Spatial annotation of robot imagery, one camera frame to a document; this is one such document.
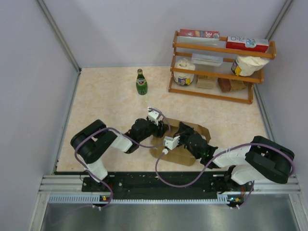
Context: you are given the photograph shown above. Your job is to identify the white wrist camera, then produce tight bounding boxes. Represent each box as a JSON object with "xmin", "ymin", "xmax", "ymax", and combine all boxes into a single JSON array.
[
  {"xmin": 147, "ymin": 107, "xmax": 162, "ymax": 126},
  {"xmin": 163, "ymin": 136, "xmax": 180, "ymax": 150}
]

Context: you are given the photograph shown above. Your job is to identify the red white box right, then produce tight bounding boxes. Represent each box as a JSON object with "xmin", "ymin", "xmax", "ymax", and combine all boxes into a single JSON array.
[{"xmin": 226, "ymin": 36, "xmax": 269, "ymax": 52}]

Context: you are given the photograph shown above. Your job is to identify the white bag left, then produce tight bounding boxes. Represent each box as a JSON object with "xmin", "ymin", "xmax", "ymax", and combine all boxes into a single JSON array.
[{"xmin": 173, "ymin": 58, "xmax": 195, "ymax": 86}]

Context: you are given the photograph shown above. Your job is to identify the tan cardboard block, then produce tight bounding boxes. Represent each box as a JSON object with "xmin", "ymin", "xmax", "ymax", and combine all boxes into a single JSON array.
[{"xmin": 196, "ymin": 75, "xmax": 217, "ymax": 89}]

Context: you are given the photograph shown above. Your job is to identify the wooden shelf rack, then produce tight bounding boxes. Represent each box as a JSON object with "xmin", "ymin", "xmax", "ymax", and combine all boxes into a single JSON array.
[{"xmin": 168, "ymin": 31, "xmax": 277, "ymax": 104}]

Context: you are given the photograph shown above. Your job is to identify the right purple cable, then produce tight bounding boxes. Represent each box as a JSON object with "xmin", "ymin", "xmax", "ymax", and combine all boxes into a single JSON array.
[{"xmin": 155, "ymin": 142, "xmax": 296, "ymax": 209}]

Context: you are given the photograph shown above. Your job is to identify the purple cable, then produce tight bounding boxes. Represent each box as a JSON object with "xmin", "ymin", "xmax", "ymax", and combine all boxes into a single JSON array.
[
  {"xmin": 74, "ymin": 107, "xmax": 172, "ymax": 209},
  {"xmin": 155, "ymin": 142, "xmax": 296, "ymax": 209}
]

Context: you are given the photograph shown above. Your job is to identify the large white bag right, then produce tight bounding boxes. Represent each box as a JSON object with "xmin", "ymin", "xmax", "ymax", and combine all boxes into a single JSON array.
[{"xmin": 231, "ymin": 55, "xmax": 270, "ymax": 77}]

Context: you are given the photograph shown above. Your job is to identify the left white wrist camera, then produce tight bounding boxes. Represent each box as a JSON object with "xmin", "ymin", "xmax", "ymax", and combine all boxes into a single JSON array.
[{"xmin": 147, "ymin": 107, "xmax": 162, "ymax": 126}]

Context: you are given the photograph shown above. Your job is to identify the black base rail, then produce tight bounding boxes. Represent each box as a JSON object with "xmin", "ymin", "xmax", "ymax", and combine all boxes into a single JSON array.
[{"xmin": 82, "ymin": 171, "xmax": 252, "ymax": 200}]

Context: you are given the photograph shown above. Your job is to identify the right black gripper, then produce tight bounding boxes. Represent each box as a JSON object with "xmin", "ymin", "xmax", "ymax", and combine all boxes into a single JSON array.
[{"xmin": 173, "ymin": 121, "xmax": 201, "ymax": 159}]

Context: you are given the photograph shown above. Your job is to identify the brown brick block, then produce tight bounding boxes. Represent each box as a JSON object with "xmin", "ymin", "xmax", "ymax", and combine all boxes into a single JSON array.
[{"xmin": 218, "ymin": 78, "xmax": 231, "ymax": 92}]

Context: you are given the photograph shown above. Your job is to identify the aluminium corner frame post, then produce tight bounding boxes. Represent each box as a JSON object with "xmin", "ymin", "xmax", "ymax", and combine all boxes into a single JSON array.
[{"xmin": 35, "ymin": 0, "xmax": 81, "ymax": 74}]

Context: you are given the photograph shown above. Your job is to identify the red foil box left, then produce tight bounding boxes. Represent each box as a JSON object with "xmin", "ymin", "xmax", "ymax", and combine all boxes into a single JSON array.
[{"xmin": 179, "ymin": 29, "xmax": 220, "ymax": 39}]

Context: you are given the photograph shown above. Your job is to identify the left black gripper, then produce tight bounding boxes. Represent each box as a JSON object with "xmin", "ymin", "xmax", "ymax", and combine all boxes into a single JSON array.
[{"xmin": 138, "ymin": 118, "xmax": 168, "ymax": 142}]

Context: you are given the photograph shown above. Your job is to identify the brown cardboard box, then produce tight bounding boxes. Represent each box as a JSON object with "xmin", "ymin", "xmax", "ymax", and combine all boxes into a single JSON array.
[{"xmin": 150, "ymin": 118, "xmax": 217, "ymax": 166}]

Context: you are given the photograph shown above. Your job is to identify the crumpled brown paper bag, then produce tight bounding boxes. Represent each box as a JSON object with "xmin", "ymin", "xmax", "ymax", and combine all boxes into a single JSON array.
[{"xmin": 230, "ymin": 79, "xmax": 249, "ymax": 91}]

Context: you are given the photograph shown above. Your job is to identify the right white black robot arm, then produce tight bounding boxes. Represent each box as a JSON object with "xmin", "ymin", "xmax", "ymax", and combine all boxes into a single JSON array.
[{"xmin": 173, "ymin": 122, "xmax": 295, "ymax": 192}]

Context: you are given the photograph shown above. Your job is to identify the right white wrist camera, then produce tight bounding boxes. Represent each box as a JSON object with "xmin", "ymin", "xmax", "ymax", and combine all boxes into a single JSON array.
[{"xmin": 163, "ymin": 136, "xmax": 180, "ymax": 150}]

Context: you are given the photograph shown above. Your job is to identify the grey cable duct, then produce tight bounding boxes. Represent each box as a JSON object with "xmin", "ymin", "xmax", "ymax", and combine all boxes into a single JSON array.
[{"xmin": 49, "ymin": 193, "xmax": 241, "ymax": 205}]

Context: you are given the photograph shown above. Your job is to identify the green glass bottle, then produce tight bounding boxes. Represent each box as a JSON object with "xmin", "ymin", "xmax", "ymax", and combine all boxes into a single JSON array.
[{"xmin": 136, "ymin": 69, "xmax": 148, "ymax": 95}]

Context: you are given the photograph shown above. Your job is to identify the right aluminium frame post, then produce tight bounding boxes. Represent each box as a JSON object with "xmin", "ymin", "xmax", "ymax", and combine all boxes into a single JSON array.
[{"xmin": 265, "ymin": 0, "xmax": 294, "ymax": 41}]

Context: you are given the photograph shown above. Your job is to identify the clear plastic container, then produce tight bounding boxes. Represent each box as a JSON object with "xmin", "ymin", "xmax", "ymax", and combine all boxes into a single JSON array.
[{"xmin": 191, "ymin": 53, "xmax": 223, "ymax": 67}]

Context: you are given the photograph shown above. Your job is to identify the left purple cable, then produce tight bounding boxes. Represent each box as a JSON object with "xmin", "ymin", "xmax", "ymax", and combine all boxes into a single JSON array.
[{"xmin": 74, "ymin": 107, "xmax": 172, "ymax": 209}]

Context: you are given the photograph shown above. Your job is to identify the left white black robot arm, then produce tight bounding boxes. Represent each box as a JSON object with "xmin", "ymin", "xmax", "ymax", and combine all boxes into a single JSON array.
[{"xmin": 70, "ymin": 117, "xmax": 171, "ymax": 191}]

